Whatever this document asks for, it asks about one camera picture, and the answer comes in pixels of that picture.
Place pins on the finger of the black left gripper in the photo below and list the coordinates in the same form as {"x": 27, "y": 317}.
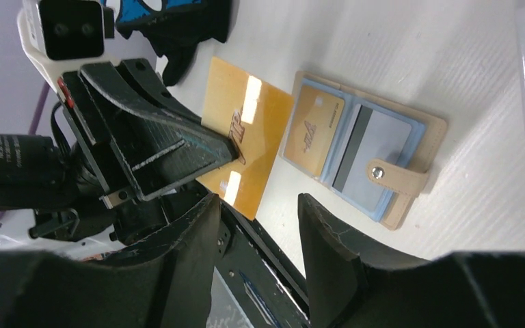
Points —
{"x": 159, "y": 143}

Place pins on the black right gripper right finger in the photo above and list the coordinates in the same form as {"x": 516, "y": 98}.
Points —
{"x": 354, "y": 280}

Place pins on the black blue flower cloth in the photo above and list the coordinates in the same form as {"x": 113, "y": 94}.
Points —
{"x": 174, "y": 29}

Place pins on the gold credit card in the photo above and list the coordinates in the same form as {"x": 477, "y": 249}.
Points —
{"x": 253, "y": 114}

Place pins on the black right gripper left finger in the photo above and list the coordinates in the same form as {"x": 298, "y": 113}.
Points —
{"x": 163, "y": 280}

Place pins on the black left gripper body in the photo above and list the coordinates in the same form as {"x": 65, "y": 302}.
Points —
{"x": 95, "y": 171}

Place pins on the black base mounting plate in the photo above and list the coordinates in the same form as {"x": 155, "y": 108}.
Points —
{"x": 254, "y": 282}

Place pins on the gold card in holder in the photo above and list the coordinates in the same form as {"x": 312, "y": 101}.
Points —
{"x": 313, "y": 126}

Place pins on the beige leather card holder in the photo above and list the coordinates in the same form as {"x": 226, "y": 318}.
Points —
{"x": 380, "y": 158}

